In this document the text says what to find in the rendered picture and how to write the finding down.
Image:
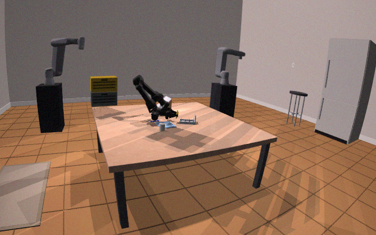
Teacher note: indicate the white dish rack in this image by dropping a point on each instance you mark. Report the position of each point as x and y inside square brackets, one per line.
[185, 121]

